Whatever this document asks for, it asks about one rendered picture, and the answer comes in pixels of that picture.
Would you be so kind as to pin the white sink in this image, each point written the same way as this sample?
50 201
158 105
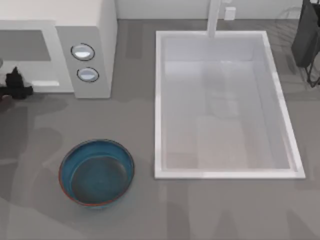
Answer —
225 112

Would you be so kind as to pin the blue bowl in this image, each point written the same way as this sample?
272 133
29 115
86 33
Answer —
97 175

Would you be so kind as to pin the small microwave knob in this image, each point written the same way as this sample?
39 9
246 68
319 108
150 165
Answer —
87 74

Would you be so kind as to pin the pale microwave oven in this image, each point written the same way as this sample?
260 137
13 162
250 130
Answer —
100 37

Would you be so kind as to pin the large microwave knob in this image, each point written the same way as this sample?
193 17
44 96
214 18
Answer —
82 52

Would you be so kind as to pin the tall white tap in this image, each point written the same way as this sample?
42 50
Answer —
214 17

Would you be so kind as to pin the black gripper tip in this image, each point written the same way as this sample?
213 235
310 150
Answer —
16 85

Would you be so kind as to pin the white wall socket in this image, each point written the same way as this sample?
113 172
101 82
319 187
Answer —
230 13

